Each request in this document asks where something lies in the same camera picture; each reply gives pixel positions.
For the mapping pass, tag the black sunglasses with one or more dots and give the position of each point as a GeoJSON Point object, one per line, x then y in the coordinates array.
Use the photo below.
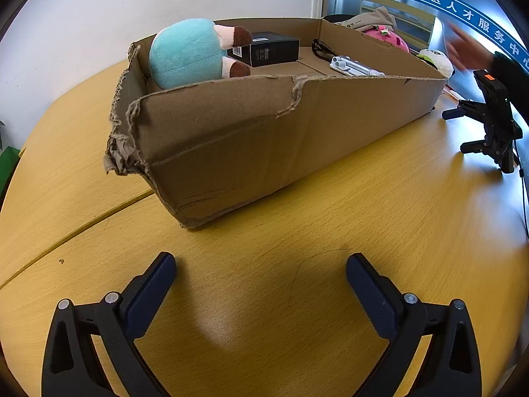
{"type": "Point", "coordinates": [320, 47]}

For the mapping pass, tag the beige cloth bag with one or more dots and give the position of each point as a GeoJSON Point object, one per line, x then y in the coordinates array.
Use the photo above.
{"type": "Point", "coordinates": [372, 18]}

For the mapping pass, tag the person's right hand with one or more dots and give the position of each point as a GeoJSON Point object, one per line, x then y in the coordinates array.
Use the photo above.
{"type": "Point", "coordinates": [471, 53]}

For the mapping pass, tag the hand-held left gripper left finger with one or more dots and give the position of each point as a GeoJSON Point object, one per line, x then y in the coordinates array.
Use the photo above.
{"type": "Point", "coordinates": [148, 293]}

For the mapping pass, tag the shallow cardboard box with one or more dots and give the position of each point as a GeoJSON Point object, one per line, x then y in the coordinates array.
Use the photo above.
{"type": "Point", "coordinates": [248, 132]}

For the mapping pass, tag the white folding device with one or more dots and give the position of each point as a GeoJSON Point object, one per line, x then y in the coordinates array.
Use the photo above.
{"type": "Point", "coordinates": [351, 66]}

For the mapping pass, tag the small black product box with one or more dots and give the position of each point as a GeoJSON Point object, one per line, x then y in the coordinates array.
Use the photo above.
{"type": "Point", "coordinates": [268, 49]}

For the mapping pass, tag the teal and pink plush toy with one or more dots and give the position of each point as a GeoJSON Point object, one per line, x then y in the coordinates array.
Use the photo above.
{"type": "Point", "coordinates": [182, 53]}

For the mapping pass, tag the blue window banner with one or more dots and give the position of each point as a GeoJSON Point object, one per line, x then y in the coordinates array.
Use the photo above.
{"type": "Point", "coordinates": [454, 4]}

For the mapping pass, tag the green table cloth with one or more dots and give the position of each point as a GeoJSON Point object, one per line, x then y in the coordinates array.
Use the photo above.
{"type": "Point", "coordinates": [8, 169]}

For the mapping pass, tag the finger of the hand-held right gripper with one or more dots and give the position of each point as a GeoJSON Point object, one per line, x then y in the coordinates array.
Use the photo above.
{"type": "Point", "coordinates": [475, 147]}
{"type": "Point", "coordinates": [463, 109]}

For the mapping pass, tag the pink pen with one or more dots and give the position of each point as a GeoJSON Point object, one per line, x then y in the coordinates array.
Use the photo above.
{"type": "Point", "coordinates": [454, 94]}

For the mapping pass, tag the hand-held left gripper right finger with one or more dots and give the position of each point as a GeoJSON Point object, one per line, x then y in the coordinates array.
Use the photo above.
{"type": "Point", "coordinates": [376, 293]}

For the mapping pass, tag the person's right forearm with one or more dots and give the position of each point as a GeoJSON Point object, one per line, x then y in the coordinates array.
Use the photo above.
{"type": "Point", "coordinates": [512, 70]}

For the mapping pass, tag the panda plush toy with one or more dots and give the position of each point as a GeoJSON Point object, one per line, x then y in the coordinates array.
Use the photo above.
{"type": "Point", "coordinates": [438, 61]}

